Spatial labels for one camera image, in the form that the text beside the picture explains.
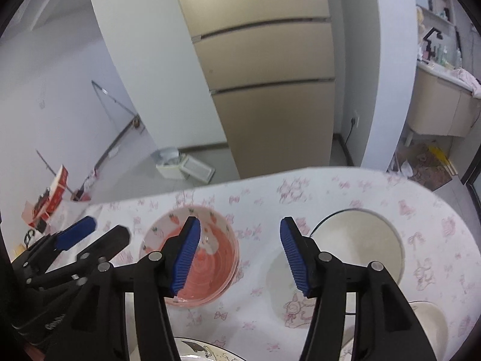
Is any white wall shelf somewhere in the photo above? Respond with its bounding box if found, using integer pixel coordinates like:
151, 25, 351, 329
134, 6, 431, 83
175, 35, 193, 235
427, 0, 458, 28

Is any pink floral tablecloth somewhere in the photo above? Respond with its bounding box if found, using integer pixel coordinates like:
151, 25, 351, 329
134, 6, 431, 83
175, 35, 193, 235
62, 165, 481, 361

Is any white round plate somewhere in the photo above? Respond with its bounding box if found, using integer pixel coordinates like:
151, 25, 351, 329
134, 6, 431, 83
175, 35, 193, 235
309, 209, 406, 283

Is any beige refrigerator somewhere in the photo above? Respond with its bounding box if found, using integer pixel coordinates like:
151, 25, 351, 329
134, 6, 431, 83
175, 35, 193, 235
169, 0, 336, 180

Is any red cardboard box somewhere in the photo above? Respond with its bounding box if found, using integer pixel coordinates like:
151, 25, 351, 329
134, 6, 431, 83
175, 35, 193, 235
20, 165, 70, 231

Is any black faucet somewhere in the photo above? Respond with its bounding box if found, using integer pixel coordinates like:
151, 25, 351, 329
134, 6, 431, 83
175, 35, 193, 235
423, 27, 444, 61

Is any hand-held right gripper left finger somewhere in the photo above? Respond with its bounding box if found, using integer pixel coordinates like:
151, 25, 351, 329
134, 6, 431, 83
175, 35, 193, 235
45, 216, 202, 361

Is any white cartoon cat plate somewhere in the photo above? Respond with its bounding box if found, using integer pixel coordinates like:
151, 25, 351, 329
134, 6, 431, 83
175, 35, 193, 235
175, 336, 245, 361

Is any beige vanity cabinet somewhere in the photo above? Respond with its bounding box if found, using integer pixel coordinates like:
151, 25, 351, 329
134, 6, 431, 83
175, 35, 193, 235
408, 62, 481, 137

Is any brown floor mat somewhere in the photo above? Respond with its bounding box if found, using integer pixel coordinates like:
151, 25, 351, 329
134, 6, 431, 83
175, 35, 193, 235
391, 143, 453, 191

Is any pink-rimmed white bowl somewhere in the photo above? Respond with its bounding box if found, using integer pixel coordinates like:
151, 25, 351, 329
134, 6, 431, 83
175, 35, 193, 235
139, 205, 240, 307

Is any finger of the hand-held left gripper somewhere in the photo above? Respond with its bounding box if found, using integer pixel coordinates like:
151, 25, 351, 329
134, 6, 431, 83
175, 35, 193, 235
23, 216, 97, 271
26, 225, 130, 290

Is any pink towel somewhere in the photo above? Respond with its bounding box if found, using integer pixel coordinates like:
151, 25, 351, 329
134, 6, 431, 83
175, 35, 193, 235
449, 68, 481, 96

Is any black power cable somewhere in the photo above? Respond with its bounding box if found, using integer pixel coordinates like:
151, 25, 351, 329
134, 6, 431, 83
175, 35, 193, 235
343, 120, 356, 167

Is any row of toiletry bottles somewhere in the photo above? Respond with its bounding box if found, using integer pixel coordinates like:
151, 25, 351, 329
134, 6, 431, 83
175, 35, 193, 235
432, 43, 463, 66

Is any white floor appliance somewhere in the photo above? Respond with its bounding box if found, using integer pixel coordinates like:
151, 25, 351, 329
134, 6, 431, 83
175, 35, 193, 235
156, 147, 216, 185

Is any yellow floor item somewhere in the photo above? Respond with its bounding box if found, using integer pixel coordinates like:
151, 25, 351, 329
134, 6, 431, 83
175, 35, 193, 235
428, 146, 458, 176

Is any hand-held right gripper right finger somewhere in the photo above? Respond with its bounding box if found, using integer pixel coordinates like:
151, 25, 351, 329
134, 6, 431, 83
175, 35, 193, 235
280, 217, 438, 361

